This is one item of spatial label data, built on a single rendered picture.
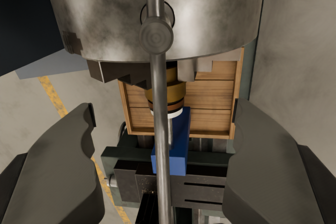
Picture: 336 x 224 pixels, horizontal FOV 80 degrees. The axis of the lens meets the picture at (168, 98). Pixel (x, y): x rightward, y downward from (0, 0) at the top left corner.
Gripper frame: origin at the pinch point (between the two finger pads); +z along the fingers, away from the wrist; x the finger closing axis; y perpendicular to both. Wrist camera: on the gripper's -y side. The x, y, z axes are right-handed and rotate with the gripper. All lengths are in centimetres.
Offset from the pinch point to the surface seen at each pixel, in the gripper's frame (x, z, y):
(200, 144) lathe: 11, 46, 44
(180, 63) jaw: 2.6, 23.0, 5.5
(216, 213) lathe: 18, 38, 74
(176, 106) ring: 1.8, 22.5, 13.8
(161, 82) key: -0.2, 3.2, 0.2
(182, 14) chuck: 2.0, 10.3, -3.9
